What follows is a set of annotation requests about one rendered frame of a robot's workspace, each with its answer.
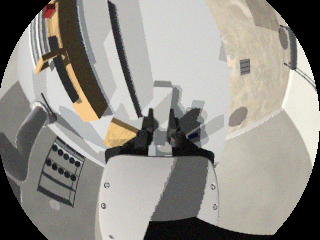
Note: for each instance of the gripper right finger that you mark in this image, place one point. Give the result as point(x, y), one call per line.
point(180, 144)

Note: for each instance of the white short cylinder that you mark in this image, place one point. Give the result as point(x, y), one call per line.
point(167, 148)

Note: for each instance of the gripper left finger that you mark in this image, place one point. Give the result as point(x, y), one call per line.
point(139, 144)

